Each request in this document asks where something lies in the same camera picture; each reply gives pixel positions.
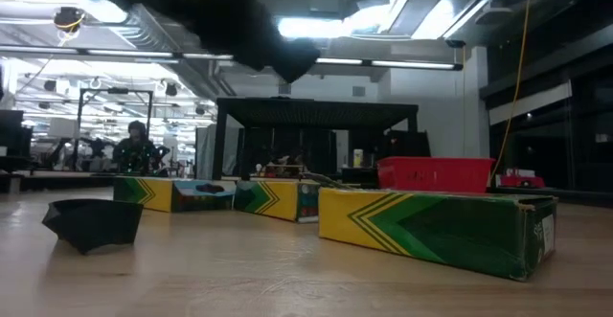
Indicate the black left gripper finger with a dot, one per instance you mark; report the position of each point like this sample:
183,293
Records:
297,61
254,58

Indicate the yellow green crayon box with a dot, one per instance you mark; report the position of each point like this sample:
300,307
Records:
278,199
158,195
431,231

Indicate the black binder clip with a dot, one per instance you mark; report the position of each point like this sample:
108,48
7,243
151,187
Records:
93,223

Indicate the long linear ceiling light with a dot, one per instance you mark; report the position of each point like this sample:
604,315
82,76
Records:
129,52

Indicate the grey partition panel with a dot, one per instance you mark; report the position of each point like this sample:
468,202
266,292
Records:
206,151

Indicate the yellow white bottle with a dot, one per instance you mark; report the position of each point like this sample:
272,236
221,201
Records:
358,159

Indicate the person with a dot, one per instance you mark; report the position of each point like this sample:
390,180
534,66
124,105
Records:
136,151

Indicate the red plastic basket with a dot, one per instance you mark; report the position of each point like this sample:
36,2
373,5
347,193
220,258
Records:
436,173

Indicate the black monitor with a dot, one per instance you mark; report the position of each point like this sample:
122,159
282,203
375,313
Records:
12,135

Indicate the red white box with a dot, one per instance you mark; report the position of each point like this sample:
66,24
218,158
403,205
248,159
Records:
519,180

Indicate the silver ventilation duct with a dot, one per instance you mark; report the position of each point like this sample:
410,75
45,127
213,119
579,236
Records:
148,27

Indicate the black background rig frame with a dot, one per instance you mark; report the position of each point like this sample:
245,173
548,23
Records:
115,90

